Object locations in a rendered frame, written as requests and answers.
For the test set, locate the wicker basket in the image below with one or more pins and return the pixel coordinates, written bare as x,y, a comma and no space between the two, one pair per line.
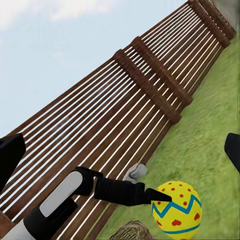
134,230

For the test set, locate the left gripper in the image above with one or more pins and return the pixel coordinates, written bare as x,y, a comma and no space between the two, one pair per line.
130,194

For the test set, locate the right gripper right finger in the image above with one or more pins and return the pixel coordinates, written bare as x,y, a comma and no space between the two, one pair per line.
232,149

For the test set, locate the easter egg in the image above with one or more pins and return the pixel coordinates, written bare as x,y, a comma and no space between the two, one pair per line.
180,218

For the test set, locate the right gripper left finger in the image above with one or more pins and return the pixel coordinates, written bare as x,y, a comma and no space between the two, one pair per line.
12,150

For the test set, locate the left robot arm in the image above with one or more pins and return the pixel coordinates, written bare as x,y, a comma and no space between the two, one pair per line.
51,213

